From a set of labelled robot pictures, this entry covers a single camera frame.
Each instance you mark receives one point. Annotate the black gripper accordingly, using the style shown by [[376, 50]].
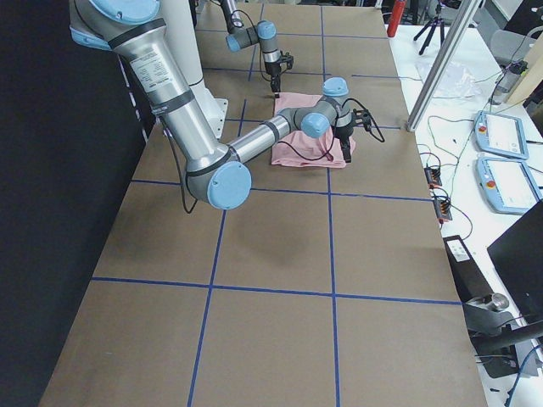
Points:
[[343, 131], [272, 69]]

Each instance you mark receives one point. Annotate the pink snoopy t-shirt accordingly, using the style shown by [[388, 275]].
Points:
[[299, 150]]

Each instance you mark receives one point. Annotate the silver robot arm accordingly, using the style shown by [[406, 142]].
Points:
[[157, 40], [243, 33]]

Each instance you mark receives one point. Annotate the upper orange terminal block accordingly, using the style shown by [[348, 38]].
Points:
[[432, 174]]

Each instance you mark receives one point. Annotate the orange terminal block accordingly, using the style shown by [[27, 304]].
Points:
[[442, 208], [432, 174]]

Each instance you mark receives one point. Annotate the lower orange terminal block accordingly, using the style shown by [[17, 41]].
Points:
[[442, 208]]

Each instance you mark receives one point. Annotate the clear plastic bag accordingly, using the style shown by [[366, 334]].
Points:
[[457, 82]]

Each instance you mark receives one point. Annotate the red fire extinguisher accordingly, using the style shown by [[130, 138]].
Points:
[[395, 17]]

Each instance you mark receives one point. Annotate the upper blue teach pendant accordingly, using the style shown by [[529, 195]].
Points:
[[501, 135]]

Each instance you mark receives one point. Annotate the blue teach pendant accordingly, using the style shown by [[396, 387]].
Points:
[[501, 135], [507, 185]]

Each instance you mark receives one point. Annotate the lower blue teach pendant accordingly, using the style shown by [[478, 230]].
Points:
[[507, 185]]

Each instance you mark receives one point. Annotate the clear water bottle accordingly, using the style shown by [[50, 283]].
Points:
[[505, 84]]

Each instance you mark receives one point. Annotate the black power supply box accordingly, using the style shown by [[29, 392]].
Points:
[[468, 278]]

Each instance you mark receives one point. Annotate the black monitor corner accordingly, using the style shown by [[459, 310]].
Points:
[[517, 257]]

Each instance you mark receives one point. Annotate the black clamp with metal knob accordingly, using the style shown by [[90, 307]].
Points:
[[501, 344]]

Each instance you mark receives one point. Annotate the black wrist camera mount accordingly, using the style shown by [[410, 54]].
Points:
[[286, 61], [362, 117]]

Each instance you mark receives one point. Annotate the black camera tripod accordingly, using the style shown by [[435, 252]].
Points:
[[436, 23]]

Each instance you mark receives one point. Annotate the aluminium frame post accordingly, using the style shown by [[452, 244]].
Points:
[[452, 40]]

